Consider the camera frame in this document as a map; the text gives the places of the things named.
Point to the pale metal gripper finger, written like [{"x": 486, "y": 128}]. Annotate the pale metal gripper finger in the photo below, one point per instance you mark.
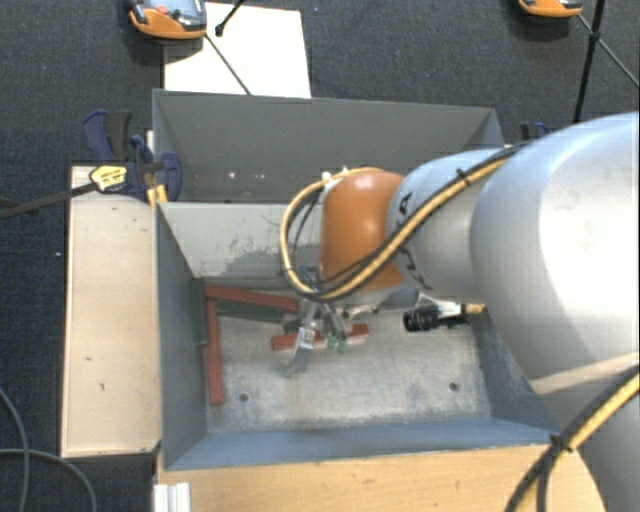
[
  {"x": 295, "y": 357},
  {"x": 306, "y": 357}
]

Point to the red-brown flat block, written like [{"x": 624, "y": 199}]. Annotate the red-brown flat block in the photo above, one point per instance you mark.
[
  {"x": 283, "y": 342},
  {"x": 250, "y": 297},
  {"x": 215, "y": 360}
]

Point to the grey metal bin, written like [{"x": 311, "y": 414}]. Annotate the grey metal bin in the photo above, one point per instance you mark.
[{"x": 350, "y": 395}]

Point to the dark green flat block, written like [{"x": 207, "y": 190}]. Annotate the dark green flat block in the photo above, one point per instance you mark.
[{"x": 199, "y": 315}]

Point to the pale wood board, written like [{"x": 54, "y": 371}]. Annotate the pale wood board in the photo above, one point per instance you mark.
[{"x": 112, "y": 325}]

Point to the black cylinder on white bracket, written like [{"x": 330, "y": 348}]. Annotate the black cylinder on white bracket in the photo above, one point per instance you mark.
[{"x": 422, "y": 318}]

